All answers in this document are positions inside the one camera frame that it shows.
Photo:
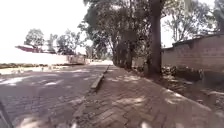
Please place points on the concrete kerb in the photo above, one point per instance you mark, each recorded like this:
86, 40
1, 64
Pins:
97, 82

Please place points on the long white wall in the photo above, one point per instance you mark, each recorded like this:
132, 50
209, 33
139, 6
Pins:
30, 58

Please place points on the dirt verge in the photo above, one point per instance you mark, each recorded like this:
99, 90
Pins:
186, 87

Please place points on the low green hedge strip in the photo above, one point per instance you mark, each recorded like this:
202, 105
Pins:
20, 65

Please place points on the grey cobbled road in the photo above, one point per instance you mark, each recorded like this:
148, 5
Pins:
43, 93

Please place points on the robot's own part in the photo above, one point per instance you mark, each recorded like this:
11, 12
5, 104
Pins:
144, 125
74, 125

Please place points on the row of tall trees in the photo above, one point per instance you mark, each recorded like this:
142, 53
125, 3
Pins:
155, 40

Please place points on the red roofed building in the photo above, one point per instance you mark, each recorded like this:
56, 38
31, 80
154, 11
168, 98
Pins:
28, 49

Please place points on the group of distant trees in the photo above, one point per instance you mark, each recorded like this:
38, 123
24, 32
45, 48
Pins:
66, 45

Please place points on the brown brick wall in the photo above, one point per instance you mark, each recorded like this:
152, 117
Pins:
200, 53

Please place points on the red brick path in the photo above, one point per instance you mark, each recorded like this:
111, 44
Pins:
133, 106

